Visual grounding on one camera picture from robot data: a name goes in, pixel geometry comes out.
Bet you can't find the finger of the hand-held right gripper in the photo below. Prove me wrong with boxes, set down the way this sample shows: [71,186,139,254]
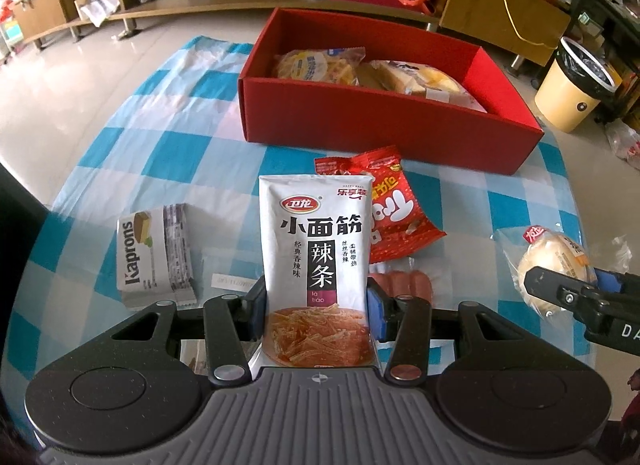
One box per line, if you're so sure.
[524,267,602,318]
[597,269,640,296]

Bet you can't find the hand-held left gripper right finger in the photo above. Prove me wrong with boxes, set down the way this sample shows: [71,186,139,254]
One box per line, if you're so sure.
[365,277,528,388]

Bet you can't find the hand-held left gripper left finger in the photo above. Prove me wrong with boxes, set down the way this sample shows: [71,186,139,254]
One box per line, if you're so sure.
[107,275,271,388]

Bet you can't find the round bun packet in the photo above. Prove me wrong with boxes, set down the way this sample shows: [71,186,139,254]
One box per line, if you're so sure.
[492,225,633,321]

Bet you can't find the sausage packet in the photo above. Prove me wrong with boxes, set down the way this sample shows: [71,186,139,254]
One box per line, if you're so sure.
[369,267,435,307]

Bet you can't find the white spicy strip packet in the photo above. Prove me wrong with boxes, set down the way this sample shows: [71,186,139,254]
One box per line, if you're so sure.
[257,174,376,368]

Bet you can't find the red cardboard box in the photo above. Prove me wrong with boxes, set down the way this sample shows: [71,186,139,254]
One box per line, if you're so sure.
[237,7,546,176]

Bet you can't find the sliced sandwich bread packet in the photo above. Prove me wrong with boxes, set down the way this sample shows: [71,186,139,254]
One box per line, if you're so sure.
[356,59,488,113]

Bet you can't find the waffle packet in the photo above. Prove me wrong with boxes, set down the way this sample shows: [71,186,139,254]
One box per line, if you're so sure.
[272,46,367,88]

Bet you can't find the small clear packet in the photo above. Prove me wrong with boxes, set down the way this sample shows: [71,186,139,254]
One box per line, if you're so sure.
[202,254,264,296]

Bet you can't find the grey wafer packet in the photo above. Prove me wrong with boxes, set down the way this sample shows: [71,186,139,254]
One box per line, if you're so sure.
[116,208,177,310]
[162,203,197,303]

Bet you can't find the red snack packet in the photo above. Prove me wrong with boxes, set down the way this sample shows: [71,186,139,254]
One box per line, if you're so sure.
[314,145,447,266]

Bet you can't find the white plastic bag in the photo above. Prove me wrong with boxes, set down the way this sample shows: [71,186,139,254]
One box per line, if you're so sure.
[605,120,640,170]

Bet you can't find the yellow trash bin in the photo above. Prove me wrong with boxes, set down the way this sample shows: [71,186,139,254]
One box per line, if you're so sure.
[534,36,623,133]

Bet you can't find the blue white checked tablecloth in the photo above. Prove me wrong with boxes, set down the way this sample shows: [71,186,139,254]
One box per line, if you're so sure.
[10,35,601,381]

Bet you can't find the dark furniture piece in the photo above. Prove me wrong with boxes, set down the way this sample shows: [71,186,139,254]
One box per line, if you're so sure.
[0,160,48,306]

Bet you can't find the white paper bag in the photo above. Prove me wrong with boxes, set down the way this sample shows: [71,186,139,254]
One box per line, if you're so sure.
[75,0,121,28]

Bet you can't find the yellow cable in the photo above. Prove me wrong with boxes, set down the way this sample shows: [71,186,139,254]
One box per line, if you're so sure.
[475,0,563,50]

